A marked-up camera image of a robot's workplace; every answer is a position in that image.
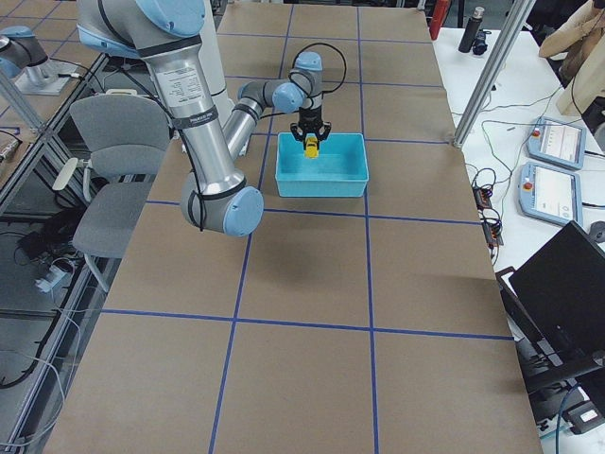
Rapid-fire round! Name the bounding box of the turquoise plastic bin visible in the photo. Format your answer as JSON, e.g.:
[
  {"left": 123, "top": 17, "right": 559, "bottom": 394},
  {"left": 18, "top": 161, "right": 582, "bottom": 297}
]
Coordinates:
[{"left": 275, "top": 132, "right": 370, "bottom": 198}]

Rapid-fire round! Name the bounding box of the yellow beetle toy car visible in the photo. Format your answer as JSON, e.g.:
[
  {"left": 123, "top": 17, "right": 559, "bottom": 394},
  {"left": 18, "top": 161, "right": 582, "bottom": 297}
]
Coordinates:
[{"left": 303, "top": 136, "right": 320, "bottom": 159}]

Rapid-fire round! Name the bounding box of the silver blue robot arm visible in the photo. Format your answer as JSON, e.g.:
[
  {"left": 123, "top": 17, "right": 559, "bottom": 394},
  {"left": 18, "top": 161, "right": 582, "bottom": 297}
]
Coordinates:
[{"left": 77, "top": 1, "right": 331, "bottom": 236}]

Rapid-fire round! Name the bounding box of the teach pendant tablet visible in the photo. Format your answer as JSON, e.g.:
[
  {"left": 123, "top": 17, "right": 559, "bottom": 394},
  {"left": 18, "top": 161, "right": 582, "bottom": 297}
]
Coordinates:
[
  {"left": 518, "top": 162, "right": 583, "bottom": 226},
  {"left": 527, "top": 116, "right": 587, "bottom": 170}
]

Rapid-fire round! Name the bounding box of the near teach pendant tablet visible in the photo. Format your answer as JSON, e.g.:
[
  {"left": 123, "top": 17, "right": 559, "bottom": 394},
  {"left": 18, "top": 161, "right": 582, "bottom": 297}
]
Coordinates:
[{"left": 518, "top": 162, "right": 583, "bottom": 226}]

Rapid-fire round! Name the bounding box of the person in beige top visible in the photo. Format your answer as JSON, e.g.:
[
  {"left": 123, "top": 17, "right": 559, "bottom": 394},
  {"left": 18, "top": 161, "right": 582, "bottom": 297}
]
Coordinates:
[{"left": 539, "top": 1, "right": 604, "bottom": 87}]

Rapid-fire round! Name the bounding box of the aluminium frame post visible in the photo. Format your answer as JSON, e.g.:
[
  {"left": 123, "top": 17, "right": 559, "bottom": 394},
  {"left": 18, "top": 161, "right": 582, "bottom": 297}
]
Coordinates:
[{"left": 452, "top": 0, "right": 536, "bottom": 148}]

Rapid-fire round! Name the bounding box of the black laptop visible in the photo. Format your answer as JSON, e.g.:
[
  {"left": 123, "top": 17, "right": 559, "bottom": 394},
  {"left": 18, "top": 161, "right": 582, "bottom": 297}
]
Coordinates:
[{"left": 510, "top": 221, "right": 604, "bottom": 358}]

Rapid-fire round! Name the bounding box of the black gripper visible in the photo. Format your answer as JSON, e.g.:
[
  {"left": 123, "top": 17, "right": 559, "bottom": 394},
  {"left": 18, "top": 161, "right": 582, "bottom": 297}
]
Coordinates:
[{"left": 290, "top": 107, "right": 331, "bottom": 143}]

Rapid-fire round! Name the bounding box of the orange black adapter box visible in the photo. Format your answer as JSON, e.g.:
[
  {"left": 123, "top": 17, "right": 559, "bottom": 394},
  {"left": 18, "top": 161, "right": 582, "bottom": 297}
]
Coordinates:
[{"left": 473, "top": 187, "right": 493, "bottom": 210}]

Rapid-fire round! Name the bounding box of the black water bottle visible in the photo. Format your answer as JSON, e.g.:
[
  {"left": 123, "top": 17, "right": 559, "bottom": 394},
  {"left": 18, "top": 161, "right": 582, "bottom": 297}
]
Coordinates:
[{"left": 458, "top": 6, "right": 485, "bottom": 53}]

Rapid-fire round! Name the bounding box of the far teach pendant tablet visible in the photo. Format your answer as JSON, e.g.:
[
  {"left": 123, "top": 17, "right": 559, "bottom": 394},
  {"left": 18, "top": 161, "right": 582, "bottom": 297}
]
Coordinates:
[{"left": 527, "top": 116, "right": 587, "bottom": 170}]

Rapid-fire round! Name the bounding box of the grey office chair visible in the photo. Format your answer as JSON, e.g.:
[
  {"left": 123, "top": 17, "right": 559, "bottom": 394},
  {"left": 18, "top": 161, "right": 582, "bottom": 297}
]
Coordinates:
[{"left": 53, "top": 94, "right": 171, "bottom": 292}]

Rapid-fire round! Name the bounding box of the white pedestal column base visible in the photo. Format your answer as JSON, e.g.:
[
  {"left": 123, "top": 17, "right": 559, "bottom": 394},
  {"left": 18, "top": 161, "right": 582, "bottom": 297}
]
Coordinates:
[{"left": 181, "top": 0, "right": 254, "bottom": 157}]

